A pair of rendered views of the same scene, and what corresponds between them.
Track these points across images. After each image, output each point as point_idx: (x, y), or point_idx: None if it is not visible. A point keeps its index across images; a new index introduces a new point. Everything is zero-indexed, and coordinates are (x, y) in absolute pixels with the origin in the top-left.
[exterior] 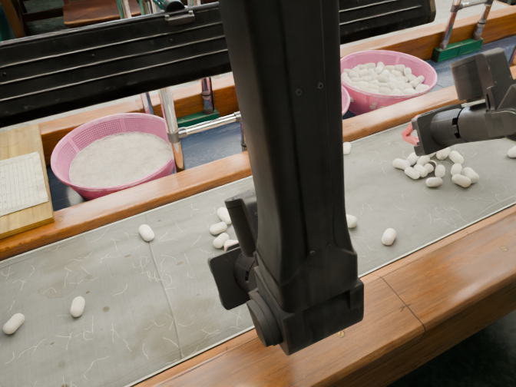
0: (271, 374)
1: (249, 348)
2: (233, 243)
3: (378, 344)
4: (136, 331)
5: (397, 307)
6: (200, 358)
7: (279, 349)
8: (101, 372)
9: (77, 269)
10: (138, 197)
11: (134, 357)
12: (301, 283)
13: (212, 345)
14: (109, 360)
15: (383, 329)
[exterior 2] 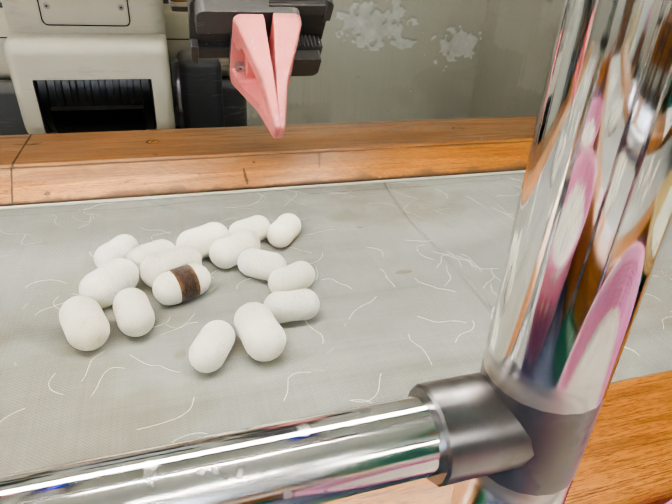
0: (268, 135)
1: (286, 148)
2: (284, 16)
3: (114, 132)
4: (465, 208)
5: (41, 145)
6: (357, 165)
7: (247, 143)
8: (498, 188)
9: (664, 295)
10: (617, 409)
11: (456, 191)
12: None
13: (339, 183)
14: (493, 193)
15: (89, 137)
